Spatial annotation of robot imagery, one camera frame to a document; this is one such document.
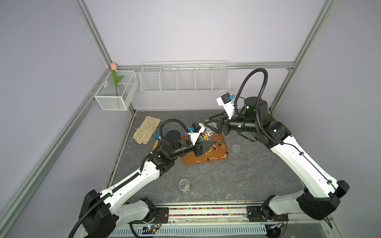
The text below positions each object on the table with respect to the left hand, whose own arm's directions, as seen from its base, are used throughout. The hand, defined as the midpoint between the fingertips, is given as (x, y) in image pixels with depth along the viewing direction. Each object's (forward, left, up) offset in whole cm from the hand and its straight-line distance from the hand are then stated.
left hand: (211, 138), depth 67 cm
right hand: (+2, +2, +10) cm, 11 cm away
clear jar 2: (-11, +14, -26) cm, 32 cm away
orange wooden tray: (+10, -9, -31) cm, 34 cm away
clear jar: (-1, +2, +4) cm, 5 cm away
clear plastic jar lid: (+11, -21, -31) cm, 39 cm away
